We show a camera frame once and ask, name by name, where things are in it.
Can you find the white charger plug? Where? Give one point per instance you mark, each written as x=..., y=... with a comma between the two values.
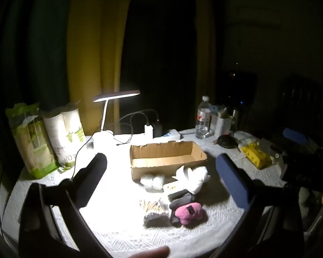
x=148, y=131

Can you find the cotton swab bag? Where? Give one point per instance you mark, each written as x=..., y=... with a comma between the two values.
x=153, y=208

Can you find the white desk lamp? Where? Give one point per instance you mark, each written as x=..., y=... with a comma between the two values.
x=103, y=139

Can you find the yellow curtain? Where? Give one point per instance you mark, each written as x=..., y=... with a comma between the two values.
x=97, y=45

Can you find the metal container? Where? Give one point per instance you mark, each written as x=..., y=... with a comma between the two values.
x=235, y=119

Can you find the white woven basket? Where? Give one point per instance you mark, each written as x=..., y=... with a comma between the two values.
x=222, y=125

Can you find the white textured tablecloth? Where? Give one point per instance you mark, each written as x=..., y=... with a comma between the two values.
x=118, y=220

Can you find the small tissue packet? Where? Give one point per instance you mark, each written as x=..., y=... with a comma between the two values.
x=175, y=189

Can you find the black round pouch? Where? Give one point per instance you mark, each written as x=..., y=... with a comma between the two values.
x=227, y=142

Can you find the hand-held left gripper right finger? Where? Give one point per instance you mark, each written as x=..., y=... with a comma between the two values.
x=231, y=182

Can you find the small blue white box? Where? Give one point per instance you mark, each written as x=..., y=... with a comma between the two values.
x=172, y=135

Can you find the clear water bottle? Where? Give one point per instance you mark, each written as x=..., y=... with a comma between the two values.
x=203, y=118

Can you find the green plastic packet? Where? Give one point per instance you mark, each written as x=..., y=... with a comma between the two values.
x=29, y=145

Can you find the paper cup sleeve pack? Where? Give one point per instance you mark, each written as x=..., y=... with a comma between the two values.
x=62, y=134

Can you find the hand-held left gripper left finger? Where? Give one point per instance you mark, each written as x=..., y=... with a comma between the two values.
x=93, y=172

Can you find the white cloth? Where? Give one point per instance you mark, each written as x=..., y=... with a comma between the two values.
x=193, y=178

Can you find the grey sock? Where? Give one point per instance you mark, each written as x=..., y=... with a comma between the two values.
x=181, y=200

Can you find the yellow wipes packet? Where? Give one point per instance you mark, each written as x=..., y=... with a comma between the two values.
x=254, y=155

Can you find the black power adapter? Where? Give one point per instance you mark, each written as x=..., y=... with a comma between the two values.
x=157, y=129

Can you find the dark green curtain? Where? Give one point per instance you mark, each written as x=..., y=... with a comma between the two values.
x=29, y=45

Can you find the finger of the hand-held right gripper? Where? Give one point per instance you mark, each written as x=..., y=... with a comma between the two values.
x=294, y=134

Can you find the cardboard box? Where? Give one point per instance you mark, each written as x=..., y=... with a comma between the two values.
x=153, y=170

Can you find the blue plastic bag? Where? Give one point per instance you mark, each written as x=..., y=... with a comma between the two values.
x=213, y=109

